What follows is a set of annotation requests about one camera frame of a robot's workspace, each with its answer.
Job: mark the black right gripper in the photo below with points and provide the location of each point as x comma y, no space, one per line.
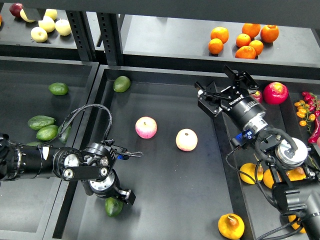
244,110

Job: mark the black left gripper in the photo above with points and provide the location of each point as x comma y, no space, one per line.
110,188

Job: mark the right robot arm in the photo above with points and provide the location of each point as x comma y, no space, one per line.
296,187

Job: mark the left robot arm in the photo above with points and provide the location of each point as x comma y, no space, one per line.
92,166

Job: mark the dark avocado beside cluster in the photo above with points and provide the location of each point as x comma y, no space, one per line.
63,136

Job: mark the green avocado lower cluster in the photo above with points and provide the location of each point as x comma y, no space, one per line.
34,143

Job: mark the green avocado at tray corner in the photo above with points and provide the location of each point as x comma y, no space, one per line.
121,84

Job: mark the pale yellow pear right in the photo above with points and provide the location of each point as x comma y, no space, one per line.
63,27

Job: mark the pale yellow pear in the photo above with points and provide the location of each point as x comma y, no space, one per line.
39,35
47,23
52,13
63,27

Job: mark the pale yellow pear front left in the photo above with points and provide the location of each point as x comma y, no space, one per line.
39,35

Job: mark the pale yellow pear middle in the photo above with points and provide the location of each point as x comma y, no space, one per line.
47,23

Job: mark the pale yellow pear back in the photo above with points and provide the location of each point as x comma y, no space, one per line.
52,13

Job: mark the pale yellow pear partly hidden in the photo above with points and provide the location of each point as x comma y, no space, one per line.
25,18

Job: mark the dark red apple right tray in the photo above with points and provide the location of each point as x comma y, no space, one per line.
258,96

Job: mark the orange lower left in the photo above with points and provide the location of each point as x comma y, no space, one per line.
215,46

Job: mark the orange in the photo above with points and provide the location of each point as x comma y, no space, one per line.
221,33
251,29
215,46
246,52
269,33

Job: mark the orange bottom front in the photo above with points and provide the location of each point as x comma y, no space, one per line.
246,52

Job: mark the orange centre small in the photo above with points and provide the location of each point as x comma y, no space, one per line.
243,40

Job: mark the orange small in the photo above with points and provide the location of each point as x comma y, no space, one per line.
243,40
258,46

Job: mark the orange top left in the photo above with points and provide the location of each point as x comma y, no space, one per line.
221,33

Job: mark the orange right small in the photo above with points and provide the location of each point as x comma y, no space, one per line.
258,46

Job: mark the orange top centre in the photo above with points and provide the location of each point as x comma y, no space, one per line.
251,29

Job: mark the pale pink apple right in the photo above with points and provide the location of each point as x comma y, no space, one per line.
186,140

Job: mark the orange top right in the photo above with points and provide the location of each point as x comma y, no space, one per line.
269,33

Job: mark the pink apple left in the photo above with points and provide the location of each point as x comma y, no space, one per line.
146,127

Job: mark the black centre tray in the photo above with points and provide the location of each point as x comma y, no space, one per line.
180,195

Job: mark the black tray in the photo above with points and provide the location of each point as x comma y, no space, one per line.
180,195
32,209

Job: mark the black left tray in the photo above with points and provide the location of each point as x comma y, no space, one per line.
32,209

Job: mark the orange cherry tomato bunch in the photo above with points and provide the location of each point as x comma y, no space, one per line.
306,111

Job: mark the red cherry tomato bunch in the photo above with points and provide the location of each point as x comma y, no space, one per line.
312,101

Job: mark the black tray divider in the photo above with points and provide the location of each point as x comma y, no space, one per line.
234,188

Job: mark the red chili pepper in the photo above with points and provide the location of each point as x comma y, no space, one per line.
316,132

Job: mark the black shelf upright posts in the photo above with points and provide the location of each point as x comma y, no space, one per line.
97,36

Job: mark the dark red apple on shelf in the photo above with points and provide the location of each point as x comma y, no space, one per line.
15,9

